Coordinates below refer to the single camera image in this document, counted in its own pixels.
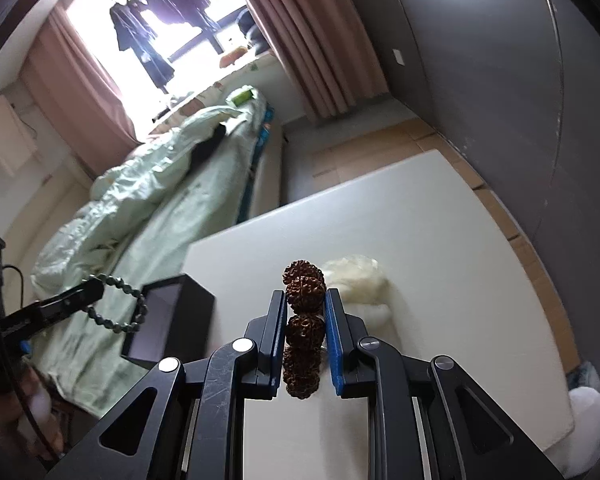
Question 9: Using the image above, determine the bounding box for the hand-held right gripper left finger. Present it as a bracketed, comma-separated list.
[45, 290, 287, 480]

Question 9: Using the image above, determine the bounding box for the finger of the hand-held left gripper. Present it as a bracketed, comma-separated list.
[0, 277, 105, 341]

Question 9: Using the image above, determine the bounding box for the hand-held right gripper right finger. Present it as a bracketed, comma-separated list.
[325, 288, 566, 480]

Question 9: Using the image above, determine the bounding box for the brown seed bead bracelet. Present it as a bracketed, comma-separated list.
[281, 260, 328, 400]

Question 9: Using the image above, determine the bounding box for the clear plastic bag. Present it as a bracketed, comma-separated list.
[321, 256, 395, 313]

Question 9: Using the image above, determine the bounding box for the green bead bracelet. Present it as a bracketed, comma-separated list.
[82, 274, 148, 335]

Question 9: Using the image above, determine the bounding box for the black jewelry box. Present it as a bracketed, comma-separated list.
[121, 274, 216, 367]

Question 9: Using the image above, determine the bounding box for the person's left hand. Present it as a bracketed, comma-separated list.
[0, 357, 66, 461]

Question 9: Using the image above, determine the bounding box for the white low table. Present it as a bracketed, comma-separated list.
[182, 149, 576, 480]

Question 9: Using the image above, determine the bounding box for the light green quilt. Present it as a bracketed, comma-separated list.
[30, 105, 261, 301]

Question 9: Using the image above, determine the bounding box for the green bed blanket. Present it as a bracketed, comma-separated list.
[35, 95, 272, 418]

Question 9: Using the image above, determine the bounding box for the bed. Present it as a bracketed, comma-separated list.
[30, 85, 287, 418]

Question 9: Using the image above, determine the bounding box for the pink curtain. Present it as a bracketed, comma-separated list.
[20, 5, 146, 176]
[230, 0, 388, 123]

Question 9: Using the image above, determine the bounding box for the dark cloth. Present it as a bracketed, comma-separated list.
[192, 125, 228, 161]

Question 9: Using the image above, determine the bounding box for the printed pillow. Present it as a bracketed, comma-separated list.
[150, 77, 246, 126]

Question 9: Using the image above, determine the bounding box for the window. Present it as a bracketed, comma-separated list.
[65, 0, 281, 116]

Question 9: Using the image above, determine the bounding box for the white fuzzy cloth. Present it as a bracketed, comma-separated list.
[545, 360, 600, 480]

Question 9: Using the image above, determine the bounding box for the dark blue pillow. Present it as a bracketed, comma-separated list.
[236, 7, 272, 55]

